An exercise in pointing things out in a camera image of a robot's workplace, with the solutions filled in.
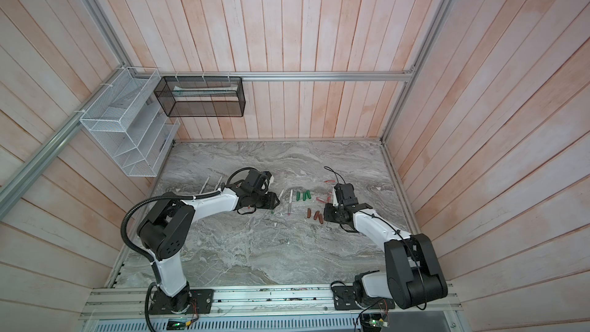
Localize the left black corrugated cable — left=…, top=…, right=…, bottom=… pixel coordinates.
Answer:
left=119, top=167, right=257, bottom=332

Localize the white wire mesh shelf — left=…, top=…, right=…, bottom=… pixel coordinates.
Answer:
left=80, top=67, right=180, bottom=178

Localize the black wire mesh basket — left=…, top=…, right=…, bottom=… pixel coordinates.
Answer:
left=155, top=75, right=246, bottom=118

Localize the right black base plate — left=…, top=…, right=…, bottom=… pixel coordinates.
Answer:
left=330, top=282, right=396, bottom=311

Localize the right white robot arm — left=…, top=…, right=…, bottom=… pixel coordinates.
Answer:
left=324, top=183, right=449, bottom=309

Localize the horizontal aluminium wall rail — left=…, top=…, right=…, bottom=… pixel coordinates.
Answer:
left=158, top=71, right=413, bottom=82

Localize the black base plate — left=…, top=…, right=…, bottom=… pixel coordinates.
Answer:
left=330, top=282, right=396, bottom=311
left=148, top=287, right=214, bottom=315

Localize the green marker pen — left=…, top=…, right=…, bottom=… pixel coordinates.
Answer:
left=215, top=176, right=223, bottom=190

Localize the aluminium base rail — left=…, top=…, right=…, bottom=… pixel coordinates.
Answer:
left=75, top=284, right=471, bottom=331

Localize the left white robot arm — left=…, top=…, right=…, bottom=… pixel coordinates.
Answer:
left=136, top=168, right=280, bottom=298

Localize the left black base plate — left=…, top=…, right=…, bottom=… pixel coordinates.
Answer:
left=148, top=287, right=214, bottom=315

